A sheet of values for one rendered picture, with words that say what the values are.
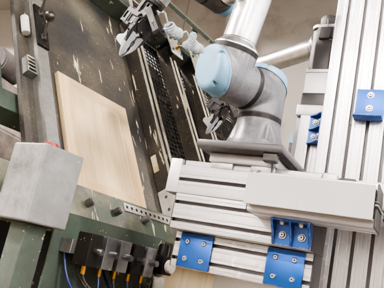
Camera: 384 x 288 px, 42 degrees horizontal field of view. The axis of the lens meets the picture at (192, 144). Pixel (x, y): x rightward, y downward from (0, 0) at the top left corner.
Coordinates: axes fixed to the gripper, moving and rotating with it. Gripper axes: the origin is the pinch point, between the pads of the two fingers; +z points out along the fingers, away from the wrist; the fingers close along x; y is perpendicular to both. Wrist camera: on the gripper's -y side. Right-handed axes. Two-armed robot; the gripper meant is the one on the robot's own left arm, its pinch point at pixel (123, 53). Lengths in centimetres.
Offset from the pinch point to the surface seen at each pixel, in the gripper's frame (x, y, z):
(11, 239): 36, -41, 52
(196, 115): -106, 33, -2
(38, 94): 9.0, 11.4, 27.1
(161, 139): -52, 5, 17
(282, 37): -360, 172, -141
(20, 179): 39, -35, 40
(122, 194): -24.2, -15.7, 39.5
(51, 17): 11.9, 24.8, 4.3
